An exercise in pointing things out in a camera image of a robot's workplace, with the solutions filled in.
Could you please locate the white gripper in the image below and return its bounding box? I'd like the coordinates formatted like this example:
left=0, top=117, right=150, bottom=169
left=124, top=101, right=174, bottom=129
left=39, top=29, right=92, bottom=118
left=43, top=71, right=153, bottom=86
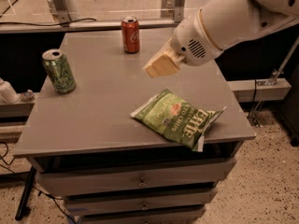
left=143, top=11, right=223, bottom=77

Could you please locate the green jalapeno chip bag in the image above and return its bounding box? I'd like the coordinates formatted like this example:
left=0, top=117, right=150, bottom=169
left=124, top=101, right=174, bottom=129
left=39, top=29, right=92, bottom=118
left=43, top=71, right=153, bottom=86
left=131, top=90, right=225, bottom=152

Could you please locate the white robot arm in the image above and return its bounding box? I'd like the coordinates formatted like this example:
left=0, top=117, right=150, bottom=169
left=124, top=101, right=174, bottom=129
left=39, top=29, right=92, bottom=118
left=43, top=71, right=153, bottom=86
left=144, top=0, right=299, bottom=77

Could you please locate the red cola can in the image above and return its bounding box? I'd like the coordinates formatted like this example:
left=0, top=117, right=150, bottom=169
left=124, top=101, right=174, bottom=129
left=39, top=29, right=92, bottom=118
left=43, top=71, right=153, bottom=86
left=121, top=16, right=140, bottom=53

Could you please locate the green soda can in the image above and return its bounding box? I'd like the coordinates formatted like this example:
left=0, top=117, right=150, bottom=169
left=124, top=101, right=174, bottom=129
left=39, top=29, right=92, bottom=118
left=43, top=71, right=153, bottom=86
left=42, top=49, right=76, bottom=94

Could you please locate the grey drawer cabinet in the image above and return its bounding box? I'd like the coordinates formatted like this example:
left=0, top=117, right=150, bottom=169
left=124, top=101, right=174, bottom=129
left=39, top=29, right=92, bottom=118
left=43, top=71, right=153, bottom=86
left=15, top=28, right=254, bottom=224

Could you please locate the small metal knob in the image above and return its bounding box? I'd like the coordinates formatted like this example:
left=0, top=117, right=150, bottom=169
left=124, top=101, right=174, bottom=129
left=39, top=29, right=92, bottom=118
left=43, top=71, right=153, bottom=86
left=20, top=90, right=35, bottom=102

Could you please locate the top grey drawer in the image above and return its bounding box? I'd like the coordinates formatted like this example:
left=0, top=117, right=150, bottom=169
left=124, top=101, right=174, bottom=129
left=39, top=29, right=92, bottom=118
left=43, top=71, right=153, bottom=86
left=36, top=158, right=236, bottom=196

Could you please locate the grey drawer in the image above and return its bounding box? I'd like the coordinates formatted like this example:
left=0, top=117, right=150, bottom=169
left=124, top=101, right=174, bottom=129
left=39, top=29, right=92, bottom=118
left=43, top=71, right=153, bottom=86
left=65, top=188, right=217, bottom=216
left=36, top=158, right=236, bottom=196
left=81, top=205, right=206, bottom=224

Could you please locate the bottom grey drawer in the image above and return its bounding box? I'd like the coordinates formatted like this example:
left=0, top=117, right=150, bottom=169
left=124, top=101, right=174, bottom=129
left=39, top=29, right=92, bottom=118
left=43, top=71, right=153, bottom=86
left=81, top=205, right=206, bottom=224

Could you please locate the white plastic bottle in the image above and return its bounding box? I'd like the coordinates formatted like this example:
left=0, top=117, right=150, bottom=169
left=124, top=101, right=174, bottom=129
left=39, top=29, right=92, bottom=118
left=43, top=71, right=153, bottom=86
left=0, top=78, right=19, bottom=104

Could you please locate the middle grey drawer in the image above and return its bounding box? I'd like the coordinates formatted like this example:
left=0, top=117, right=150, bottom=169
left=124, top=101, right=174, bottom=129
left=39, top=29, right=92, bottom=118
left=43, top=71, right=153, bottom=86
left=65, top=188, right=217, bottom=216

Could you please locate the black table leg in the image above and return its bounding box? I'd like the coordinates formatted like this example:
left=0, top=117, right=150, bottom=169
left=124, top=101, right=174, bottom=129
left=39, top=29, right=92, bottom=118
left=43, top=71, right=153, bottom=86
left=15, top=167, right=36, bottom=221

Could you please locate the metal upright post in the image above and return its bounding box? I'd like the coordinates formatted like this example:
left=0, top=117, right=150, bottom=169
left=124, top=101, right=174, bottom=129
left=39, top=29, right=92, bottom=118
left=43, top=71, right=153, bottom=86
left=161, top=0, right=185, bottom=22

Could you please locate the grey metal rail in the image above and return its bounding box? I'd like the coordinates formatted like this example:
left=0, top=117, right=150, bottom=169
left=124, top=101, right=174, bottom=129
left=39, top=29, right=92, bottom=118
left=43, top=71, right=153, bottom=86
left=0, top=18, right=178, bottom=34

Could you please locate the metal upright bracket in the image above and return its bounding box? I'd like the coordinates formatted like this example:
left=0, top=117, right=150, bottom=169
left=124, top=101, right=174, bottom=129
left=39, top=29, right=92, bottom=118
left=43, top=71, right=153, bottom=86
left=46, top=0, right=79, bottom=23

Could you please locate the black cable on rail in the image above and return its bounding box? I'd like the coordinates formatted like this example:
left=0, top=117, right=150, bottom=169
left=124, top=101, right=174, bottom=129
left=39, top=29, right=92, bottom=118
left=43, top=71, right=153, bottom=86
left=0, top=17, right=97, bottom=28

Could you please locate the black floor cable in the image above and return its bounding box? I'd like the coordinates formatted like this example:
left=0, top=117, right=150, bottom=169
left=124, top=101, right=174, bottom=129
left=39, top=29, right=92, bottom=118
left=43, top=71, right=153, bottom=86
left=0, top=141, right=78, bottom=224

